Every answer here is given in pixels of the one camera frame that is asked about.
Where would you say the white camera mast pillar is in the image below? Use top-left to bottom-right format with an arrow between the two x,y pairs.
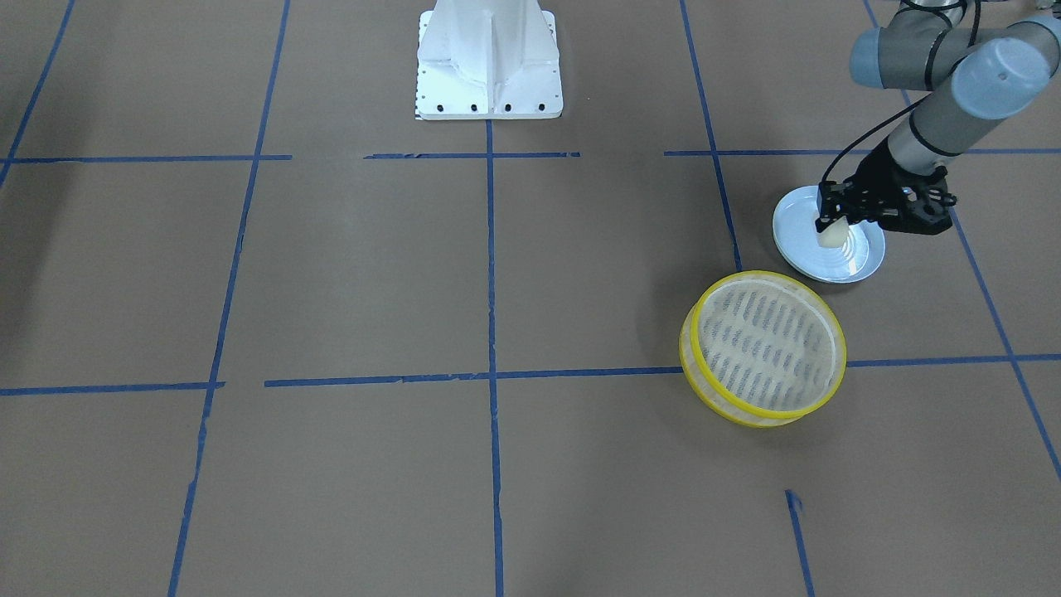
414,1 -> 564,121

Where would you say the light blue plate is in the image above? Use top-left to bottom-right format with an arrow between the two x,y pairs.
772,186 -> 886,284

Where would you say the brown paper table cover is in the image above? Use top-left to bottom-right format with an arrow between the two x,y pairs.
2,1 -> 1059,596

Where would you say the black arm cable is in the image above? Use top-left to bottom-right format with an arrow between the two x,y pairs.
819,0 -> 982,187

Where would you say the yellow bamboo steamer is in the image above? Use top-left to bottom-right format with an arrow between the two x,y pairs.
678,269 -> 846,431

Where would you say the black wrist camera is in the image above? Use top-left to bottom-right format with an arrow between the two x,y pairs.
879,166 -> 958,235

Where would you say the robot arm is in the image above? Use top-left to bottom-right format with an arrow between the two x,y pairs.
815,1 -> 1059,245

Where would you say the white steamed bun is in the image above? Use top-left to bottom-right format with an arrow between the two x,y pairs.
817,218 -> 851,250

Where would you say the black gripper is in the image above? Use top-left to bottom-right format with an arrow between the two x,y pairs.
816,148 -> 933,233

